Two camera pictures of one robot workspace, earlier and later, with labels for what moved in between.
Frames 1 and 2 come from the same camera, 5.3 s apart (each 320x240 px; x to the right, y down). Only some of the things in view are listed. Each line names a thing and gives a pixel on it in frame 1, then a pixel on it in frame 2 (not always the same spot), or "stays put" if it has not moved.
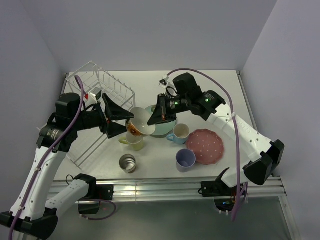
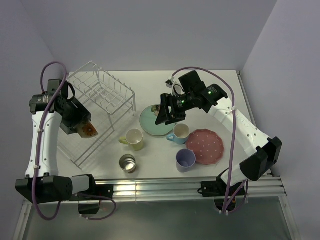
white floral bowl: (139, 125) to (86, 129)
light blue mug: (181, 132) stays put
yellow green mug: (135, 143) stays put
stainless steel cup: (128, 163) stays put
